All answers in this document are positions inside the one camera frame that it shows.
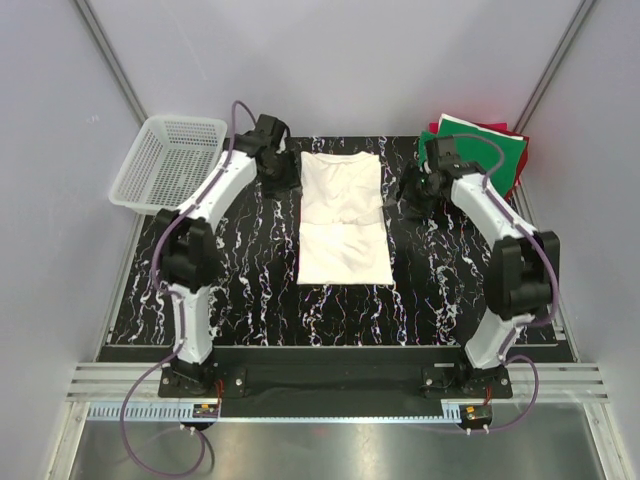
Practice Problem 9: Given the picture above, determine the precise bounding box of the right aluminium corner post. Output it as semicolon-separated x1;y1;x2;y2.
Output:
515;0;599;134

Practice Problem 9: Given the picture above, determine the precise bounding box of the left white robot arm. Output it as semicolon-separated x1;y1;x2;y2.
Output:
151;114;301;396

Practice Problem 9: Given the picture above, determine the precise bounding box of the white slotted cable duct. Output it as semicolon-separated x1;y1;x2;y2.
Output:
88;401;461;424

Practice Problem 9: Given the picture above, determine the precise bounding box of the left aluminium corner post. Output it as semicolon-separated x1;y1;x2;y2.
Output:
71;0;148;125

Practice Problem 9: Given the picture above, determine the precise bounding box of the white t shirt red print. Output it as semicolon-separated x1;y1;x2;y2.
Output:
297;152;393;285

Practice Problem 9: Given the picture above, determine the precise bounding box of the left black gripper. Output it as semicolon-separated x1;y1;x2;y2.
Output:
261;150;303;201

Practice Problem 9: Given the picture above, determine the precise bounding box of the aluminium corner post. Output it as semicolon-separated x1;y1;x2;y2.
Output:
71;0;148;125
515;0;599;134

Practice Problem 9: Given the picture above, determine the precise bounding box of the white plastic mesh basket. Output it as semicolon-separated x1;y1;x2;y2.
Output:
108;115;227;215

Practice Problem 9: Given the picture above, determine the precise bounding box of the black marble pattern mat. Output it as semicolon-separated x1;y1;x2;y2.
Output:
109;136;491;347

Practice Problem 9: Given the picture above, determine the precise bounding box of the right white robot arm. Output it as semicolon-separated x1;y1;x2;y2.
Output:
395;133;560;397

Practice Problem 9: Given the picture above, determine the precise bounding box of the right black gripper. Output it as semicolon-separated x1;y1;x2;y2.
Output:
383;161;442;220

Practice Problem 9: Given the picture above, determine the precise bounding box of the green folded t shirt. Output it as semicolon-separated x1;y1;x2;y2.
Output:
417;112;530;199

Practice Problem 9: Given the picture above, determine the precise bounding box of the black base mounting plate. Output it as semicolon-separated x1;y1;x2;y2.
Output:
98;341;574;413

